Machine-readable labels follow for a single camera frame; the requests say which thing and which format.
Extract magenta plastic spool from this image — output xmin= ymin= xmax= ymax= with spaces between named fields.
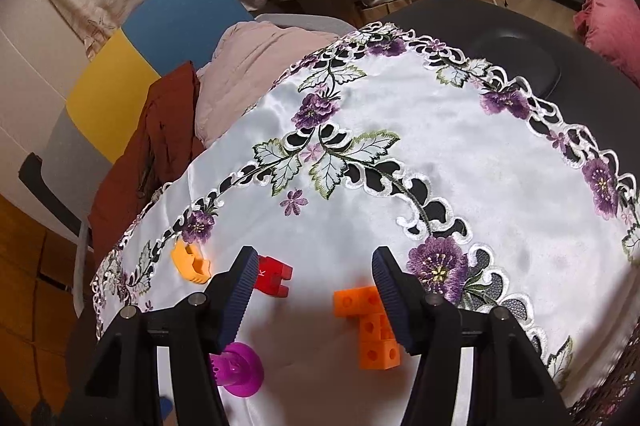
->
xmin=209 ymin=341 xmax=264 ymax=399

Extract pink cushion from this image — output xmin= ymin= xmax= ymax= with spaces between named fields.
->
xmin=572 ymin=0 xmax=640 ymax=79

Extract yellow blue grey chair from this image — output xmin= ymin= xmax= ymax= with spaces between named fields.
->
xmin=17 ymin=0 xmax=256 ymax=237

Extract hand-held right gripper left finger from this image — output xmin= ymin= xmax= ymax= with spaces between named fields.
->
xmin=60 ymin=246 xmax=259 ymax=426

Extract yellow ridged plastic toy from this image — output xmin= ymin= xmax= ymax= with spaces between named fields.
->
xmin=170 ymin=240 xmax=212 ymax=285

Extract white floral embroidered tablecloth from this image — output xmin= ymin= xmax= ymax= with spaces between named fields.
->
xmin=92 ymin=22 xmax=640 ymax=426

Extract pale pink blanket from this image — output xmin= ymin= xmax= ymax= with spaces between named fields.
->
xmin=194 ymin=22 xmax=346 ymax=147

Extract rust brown jacket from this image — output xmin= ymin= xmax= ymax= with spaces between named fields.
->
xmin=87 ymin=60 xmax=207 ymax=261

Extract red notched plastic block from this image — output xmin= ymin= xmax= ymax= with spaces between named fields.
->
xmin=254 ymin=256 xmax=293 ymax=298

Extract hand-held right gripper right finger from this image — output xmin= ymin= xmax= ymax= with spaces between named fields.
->
xmin=371 ymin=246 xmax=576 ymax=426

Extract orange linked cubes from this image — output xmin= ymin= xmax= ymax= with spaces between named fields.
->
xmin=332 ymin=285 xmax=401 ymax=369

